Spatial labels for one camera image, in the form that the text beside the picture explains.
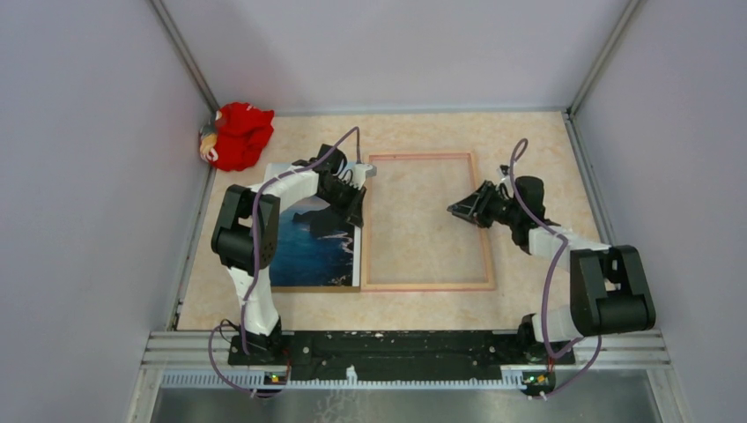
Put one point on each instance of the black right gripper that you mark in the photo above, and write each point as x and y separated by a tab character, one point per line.
473	208

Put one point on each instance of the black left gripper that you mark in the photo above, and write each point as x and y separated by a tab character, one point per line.
352	212

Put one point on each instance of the pink wooden picture frame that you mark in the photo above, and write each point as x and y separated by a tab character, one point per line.
410	241

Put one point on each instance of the seascape photo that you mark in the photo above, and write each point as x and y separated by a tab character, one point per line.
318	252

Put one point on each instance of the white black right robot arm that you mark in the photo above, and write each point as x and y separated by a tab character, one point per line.
608	288

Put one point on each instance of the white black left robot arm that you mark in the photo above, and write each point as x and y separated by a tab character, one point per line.
245	237

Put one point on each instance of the red crumpled cloth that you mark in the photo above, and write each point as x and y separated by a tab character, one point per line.
235	136

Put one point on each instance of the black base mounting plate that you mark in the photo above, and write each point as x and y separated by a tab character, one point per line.
396	355

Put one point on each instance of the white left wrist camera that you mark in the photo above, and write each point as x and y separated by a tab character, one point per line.
361	172

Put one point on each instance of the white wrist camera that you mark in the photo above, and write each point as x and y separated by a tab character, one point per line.
361	172
504	171

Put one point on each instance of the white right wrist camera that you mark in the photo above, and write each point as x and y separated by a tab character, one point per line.
504	171

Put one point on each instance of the aluminium front rail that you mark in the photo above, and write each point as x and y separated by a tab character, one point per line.
200	358

